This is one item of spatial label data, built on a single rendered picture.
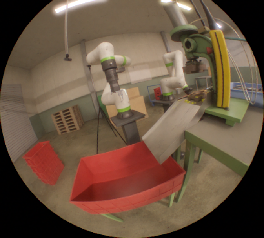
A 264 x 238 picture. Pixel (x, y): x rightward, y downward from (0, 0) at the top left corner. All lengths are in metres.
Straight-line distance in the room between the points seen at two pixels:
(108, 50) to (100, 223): 1.59
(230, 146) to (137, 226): 1.08
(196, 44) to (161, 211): 1.43
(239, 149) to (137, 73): 5.01
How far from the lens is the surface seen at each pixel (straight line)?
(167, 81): 1.03
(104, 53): 0.59
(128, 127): 0.84
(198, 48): 0.65
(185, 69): 0.64
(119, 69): 0.58
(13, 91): 5.97
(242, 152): 0.36
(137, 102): 2.92
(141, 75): 5.14
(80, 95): 5.07
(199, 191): 1.31
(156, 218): 1.19
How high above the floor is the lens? 1.18
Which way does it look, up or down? 13 degrees down
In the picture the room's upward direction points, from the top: 14 degrees counter-clockwise
